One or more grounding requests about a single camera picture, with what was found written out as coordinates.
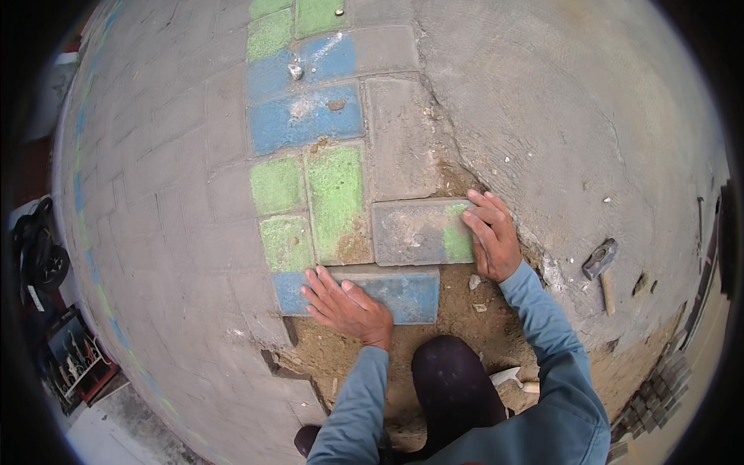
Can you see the brown mortar clump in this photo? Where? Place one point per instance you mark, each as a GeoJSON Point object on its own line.
{"type": "Point", "coordinates": [336, 104]}

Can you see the red crate with bottles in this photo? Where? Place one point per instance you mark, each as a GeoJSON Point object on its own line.
{"type": "Point", "coordinates": [75, 360]}

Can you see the black stroller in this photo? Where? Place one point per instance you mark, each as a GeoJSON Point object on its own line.
{"type": "Point", "coordinates": [40, 253]}

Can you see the person's legs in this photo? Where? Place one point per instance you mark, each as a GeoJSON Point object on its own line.
{"type": "Point", "coordinates": [453, 383]}

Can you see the grey paving brick green patch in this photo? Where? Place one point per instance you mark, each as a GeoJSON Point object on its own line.
{"type": "Point", "coordinates": [415, 232]}

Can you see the stack of grey paving bricks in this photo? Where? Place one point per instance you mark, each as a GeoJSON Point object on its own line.
{"type": "Point", "coordinates": [657, 389]}

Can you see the person's left hand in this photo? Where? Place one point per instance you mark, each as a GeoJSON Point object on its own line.
{"type": "Point", "coordinates": [354, 314]}

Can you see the white stone chunk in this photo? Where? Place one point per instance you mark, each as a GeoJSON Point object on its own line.
{"type": "Point", "coordinates": [295, 71]}

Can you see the person's body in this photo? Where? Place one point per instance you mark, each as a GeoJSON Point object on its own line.
{"type": "Point", "coordinates": [552, 430]}

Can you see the person's right hand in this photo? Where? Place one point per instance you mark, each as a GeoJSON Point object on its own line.
{"type": "Point", "coordinates": [497, 244]}

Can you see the blue painted paving brick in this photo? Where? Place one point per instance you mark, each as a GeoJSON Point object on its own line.
{"type": "Point", "coordinates": [407, 296]}

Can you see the white flat board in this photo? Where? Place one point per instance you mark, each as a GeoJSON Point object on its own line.
{"type": "Point", "coordinates": [107, 439]}

